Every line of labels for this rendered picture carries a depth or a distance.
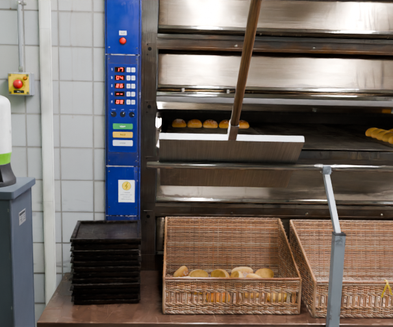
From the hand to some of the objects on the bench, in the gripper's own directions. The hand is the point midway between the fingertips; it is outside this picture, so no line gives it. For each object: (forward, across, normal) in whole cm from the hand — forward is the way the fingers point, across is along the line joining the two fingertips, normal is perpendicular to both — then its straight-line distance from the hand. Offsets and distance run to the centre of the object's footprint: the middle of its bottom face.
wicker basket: (+63, +40, -162) cm, 178 cm away
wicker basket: (+4, +39, -164) cm, 169 cm away
